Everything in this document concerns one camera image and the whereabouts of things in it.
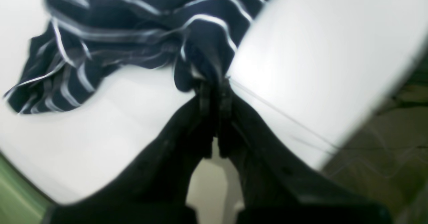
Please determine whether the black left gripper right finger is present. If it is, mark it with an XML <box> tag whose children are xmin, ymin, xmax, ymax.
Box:
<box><xmin>217</xmin><ymin>78</ymin><xmax>392</xmax><ymax>224</ymax></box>

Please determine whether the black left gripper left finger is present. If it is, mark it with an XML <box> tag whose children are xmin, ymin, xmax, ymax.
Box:
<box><xmin>42</xmin><ymin>82</ymin><xmax>214</xmax><ymax>224</ymax></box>

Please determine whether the navy white striped t-shirt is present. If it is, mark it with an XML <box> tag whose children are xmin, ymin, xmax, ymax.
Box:
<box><xmin>5</xmin><ymin>0</ymin><xmax>270</xmax><ymax>114</ymax></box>

